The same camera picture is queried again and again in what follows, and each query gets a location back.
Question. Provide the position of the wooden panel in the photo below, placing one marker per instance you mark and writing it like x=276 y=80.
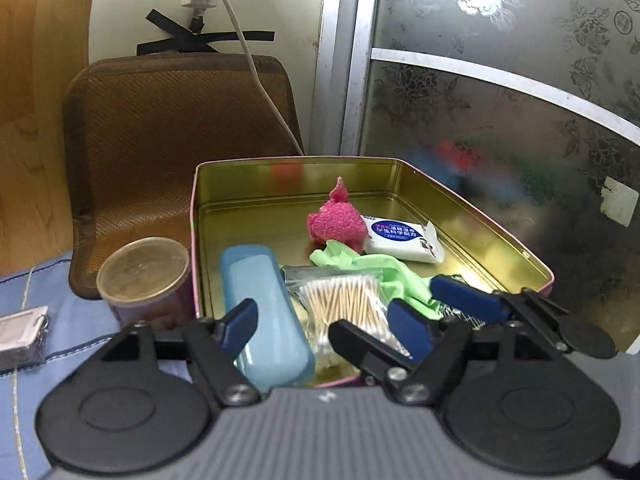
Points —
x=35 y=110

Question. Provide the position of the small grey card holder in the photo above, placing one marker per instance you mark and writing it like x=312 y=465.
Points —
x=20 y=335

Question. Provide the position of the blue cloth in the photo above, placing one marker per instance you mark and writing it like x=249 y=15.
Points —
x=65 y=320

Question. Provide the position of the plaid fabric pouch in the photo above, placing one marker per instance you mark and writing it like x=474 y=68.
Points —
x=462 y=316

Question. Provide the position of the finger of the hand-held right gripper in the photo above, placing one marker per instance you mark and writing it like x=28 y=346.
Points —
x=365 y=351
x=465 y=296

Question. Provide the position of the brown woven seat cushion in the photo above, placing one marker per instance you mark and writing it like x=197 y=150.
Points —
x=150 y=160

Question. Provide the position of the pink and gold tin box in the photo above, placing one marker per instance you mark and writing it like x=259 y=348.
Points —
x=280 y=220

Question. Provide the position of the purple can with clear lid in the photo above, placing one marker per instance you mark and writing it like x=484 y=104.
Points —
x=145 y=270

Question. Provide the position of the frosted glass sliding door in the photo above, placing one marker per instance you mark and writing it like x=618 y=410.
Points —
x=500 y=110

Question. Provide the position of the black tape cross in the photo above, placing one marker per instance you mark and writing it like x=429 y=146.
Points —
x=260 y=36

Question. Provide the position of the light blue case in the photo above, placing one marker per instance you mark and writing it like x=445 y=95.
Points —
x=260 y=290

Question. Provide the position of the white wet wipes pack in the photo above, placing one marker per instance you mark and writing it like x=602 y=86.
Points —
x=400 y=240

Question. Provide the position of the white power plug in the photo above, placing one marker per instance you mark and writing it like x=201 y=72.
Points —
x=197 y=2

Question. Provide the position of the bag of cotton swabs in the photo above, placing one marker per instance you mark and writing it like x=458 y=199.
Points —
x=345 y=300

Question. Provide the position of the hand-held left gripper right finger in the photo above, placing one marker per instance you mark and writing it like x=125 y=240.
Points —
x=410 y=329

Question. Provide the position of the green cloth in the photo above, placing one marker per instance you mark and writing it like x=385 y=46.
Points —
x=395 y=270

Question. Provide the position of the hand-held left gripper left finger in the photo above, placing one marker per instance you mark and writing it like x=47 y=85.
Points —
x=240 y=324

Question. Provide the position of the white sticker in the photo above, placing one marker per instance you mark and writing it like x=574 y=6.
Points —
x=617 y=200

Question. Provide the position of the pink knitted scrubber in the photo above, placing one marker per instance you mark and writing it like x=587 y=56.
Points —
x=335 y=222

